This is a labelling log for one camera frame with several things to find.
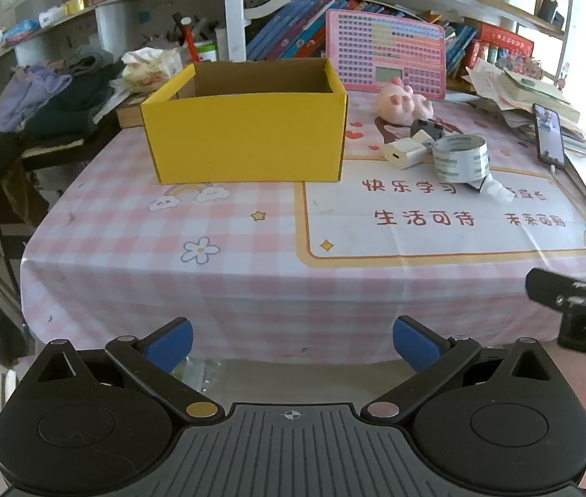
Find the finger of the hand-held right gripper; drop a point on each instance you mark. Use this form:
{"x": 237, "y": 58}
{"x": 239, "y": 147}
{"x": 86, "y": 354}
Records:
{"x": 551, "y": 287}

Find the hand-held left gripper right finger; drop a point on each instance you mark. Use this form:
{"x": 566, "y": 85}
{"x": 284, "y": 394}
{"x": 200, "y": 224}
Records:
{"x": 417, "y": 344}

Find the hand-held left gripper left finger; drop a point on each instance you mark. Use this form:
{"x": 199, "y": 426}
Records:
{"x": 168, "y": 346}

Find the white and blue bottle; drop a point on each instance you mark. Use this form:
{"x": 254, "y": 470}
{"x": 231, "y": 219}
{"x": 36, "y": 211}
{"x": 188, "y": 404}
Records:
{"x": 495, "y": 190}

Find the clear tape roll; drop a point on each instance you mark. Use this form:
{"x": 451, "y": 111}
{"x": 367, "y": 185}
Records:
{"x": 458, "y": 164}

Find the white charger plug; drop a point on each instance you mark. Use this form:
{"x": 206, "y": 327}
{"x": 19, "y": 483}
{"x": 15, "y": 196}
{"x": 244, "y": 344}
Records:
{"x": 402, "y": 154}

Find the small white red-label box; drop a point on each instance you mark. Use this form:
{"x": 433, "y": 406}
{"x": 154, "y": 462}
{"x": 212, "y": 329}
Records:
{"x": 422, "y": 137}

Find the grey toy car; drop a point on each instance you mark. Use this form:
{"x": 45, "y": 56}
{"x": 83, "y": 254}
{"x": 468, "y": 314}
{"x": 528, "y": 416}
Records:
{"x": 422, "y": 126}

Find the yellow cardboard box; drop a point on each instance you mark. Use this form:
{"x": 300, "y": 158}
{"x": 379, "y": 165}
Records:
{"x": 246, "y": 140}

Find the pink plush paw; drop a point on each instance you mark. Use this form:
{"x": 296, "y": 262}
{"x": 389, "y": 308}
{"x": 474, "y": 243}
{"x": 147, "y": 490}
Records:
{"x": 401, "y": 106}

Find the clear plastic bag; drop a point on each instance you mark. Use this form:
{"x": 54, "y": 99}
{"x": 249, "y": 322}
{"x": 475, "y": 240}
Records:
{"x": 199, "y": 372}

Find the black smartphone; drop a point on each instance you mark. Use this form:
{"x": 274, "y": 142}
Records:
{"x": 549, "y": 134}

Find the pile of papers and books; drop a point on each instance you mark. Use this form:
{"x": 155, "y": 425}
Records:
{"x": 510, "y": 90}

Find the pink paper flower craft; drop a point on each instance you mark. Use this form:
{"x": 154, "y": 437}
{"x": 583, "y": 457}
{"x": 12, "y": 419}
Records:
{"x": 531, "y": 66}

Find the red box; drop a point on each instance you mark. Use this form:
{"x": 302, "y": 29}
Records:
{"x": 507, "y": 39}

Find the dark green garment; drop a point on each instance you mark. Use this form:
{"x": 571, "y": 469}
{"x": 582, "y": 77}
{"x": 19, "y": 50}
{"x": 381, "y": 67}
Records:
{"x": 75, "y": 108}

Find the black cloth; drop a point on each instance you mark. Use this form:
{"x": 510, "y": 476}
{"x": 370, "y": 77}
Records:
{"x": 0, "y": 152}

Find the purple garment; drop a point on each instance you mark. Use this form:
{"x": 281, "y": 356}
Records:
{"x": 29, "y": 93}

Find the pink learning board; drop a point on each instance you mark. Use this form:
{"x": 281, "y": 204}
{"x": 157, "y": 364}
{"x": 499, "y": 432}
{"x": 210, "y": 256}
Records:
{"x": 386, "y": 46}

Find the green white jar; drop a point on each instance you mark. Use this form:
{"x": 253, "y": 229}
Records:
{"x": 206, "y": 52}

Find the grey garment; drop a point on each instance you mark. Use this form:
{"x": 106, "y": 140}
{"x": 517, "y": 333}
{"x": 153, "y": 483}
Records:
{"x": 88, "y": 59}

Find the red bottle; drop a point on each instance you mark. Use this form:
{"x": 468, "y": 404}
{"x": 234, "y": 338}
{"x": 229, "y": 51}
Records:
{"x": 187, "y": 36}

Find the white bookshelf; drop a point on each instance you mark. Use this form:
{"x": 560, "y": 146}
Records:
{"x": 233, "y": 10}

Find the row of children's books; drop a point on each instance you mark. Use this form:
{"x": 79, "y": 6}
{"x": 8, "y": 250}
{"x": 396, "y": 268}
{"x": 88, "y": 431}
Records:
{"x": 293, "y": 26}

